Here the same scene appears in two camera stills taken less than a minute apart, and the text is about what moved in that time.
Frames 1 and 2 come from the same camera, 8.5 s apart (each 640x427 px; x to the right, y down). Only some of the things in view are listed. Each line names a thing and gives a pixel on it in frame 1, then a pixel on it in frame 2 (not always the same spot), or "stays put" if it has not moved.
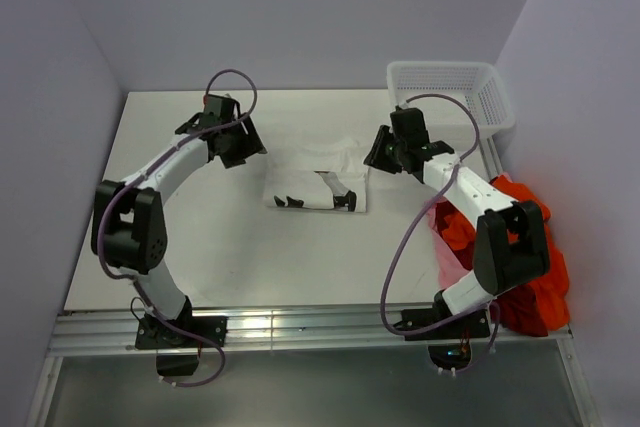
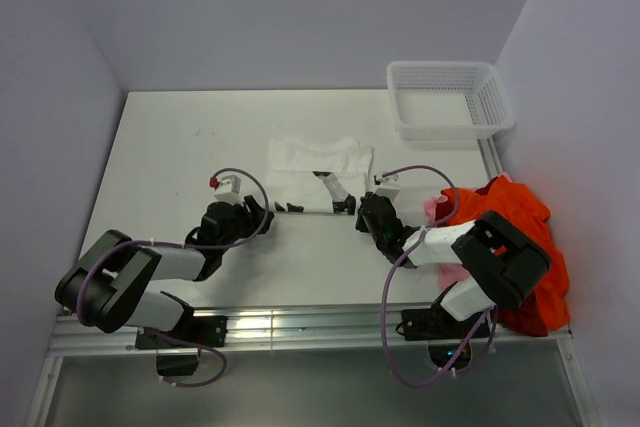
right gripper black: [376, 157] -> [361, 224]
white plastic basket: [458, 100] stays put
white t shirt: [291, 171] stays put
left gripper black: [251, 145] -> [253, 217]
